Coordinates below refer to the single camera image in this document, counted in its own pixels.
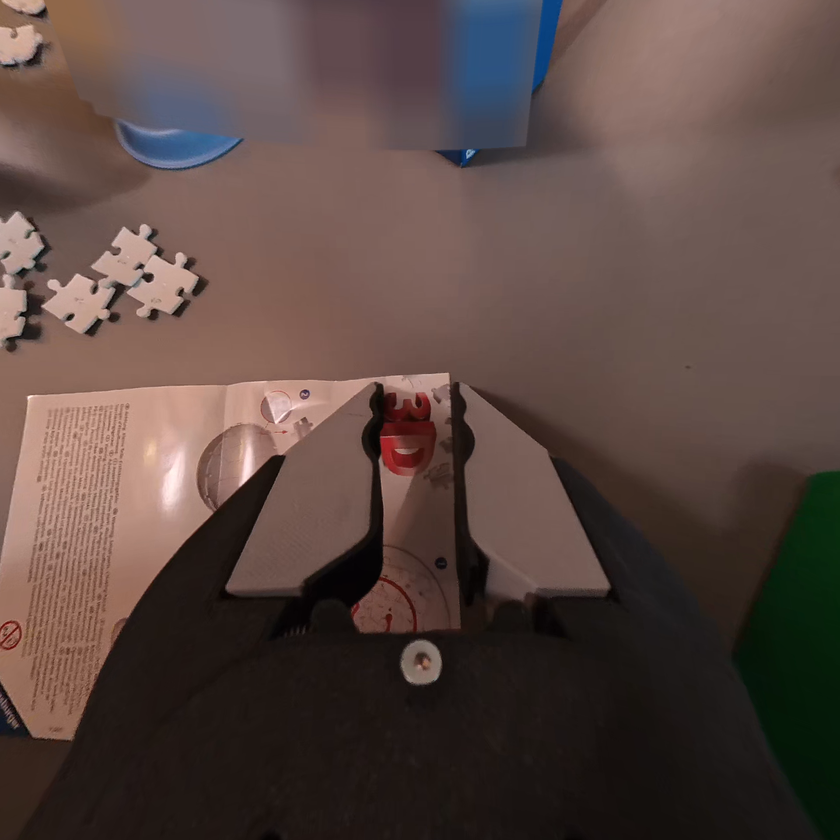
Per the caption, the green box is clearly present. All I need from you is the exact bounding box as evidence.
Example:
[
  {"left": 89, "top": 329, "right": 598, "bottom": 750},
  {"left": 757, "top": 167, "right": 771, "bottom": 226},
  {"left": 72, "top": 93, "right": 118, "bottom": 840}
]
[{"left": 731, "top": 469, "right": 840, "bottom": 840}]

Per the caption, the cartoon printed puzzle box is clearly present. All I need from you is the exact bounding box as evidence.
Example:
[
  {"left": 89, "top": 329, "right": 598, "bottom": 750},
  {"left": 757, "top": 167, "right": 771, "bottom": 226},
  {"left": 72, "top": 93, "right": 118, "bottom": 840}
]
[{"left": 433, "top": 0, "right": 565, "bottom": 169}]

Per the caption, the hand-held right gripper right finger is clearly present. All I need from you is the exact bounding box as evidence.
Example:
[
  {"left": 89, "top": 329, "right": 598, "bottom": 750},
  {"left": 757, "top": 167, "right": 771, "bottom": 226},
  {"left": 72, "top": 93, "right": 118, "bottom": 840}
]
[{"left": 450, "top": 381, "right": 613, "bottom": 606}]

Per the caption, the scattered white puzzle pieces group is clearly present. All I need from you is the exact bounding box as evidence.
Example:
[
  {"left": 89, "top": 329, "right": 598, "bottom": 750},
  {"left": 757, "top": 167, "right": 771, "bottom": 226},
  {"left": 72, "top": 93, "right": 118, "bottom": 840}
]
[{"left": 0, "top": 211, "right": 48, "bottom": 349}]

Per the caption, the white instruction leaflet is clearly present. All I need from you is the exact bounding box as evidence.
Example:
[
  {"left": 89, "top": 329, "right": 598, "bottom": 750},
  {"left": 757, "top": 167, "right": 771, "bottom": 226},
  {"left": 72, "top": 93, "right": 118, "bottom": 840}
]
[{"left": 0, "top": 373, "right": 463, "bottom": 742}]

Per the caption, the blue round plastic puzzle stand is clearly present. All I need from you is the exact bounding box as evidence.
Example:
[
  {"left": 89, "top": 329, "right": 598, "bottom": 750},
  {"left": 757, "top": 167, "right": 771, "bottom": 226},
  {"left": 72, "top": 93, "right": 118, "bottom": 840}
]
[{"left": 115, "top": 118, "right": 244, "bottom": 170}]

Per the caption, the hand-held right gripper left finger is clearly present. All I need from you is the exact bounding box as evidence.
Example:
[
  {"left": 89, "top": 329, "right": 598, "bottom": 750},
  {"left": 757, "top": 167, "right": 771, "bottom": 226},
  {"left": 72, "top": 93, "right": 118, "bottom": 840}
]
[{"left": 223, "top": 381, "right": 388, "bottom": 598}]

